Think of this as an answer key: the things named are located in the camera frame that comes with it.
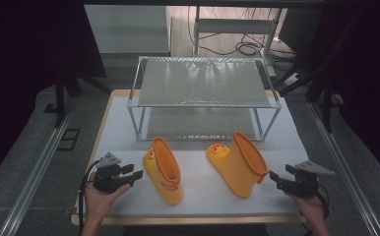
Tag black tripod legs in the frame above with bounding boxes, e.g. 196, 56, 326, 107
276, 48, 344, 134

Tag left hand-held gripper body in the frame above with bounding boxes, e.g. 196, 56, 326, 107
93, 151, 135, 195

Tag black stand legs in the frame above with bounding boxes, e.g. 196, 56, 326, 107
53, 64, 111, 129

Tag black floor cables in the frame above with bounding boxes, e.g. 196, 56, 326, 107
187, 5, 298, 72

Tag yellow duck rain boot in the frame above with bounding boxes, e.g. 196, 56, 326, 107
142, 136, 185, 206
206, 131, 271, 199

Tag black monitor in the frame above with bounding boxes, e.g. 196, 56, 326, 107
278, 7, 324, 56

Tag person's left hand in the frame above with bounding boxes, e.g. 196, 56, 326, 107
84, 181, 132, 219

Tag black floor bracket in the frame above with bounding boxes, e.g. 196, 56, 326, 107
57, 128, 82, 152

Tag two-tier metal shoe rack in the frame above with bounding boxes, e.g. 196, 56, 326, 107
126, 56, 284, 143

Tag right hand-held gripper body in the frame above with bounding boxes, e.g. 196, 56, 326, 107
287, 159, 337, 200

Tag person's right hand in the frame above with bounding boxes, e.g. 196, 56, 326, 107
286, 192, 329, 226

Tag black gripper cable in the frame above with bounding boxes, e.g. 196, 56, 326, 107
78, 158, 103, 236
315, 182, 331, 230

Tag aluminium rail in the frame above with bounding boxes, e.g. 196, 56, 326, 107
0, 97, 78, 236
307, 101, 380, 236

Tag white table mat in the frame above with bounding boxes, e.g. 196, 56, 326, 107
82, 95, 311, 218

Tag white cabinet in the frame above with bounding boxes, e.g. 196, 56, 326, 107
84, 4, 172, 56

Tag white metal stand frame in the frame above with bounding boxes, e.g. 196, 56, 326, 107
192, 5, 284, 79

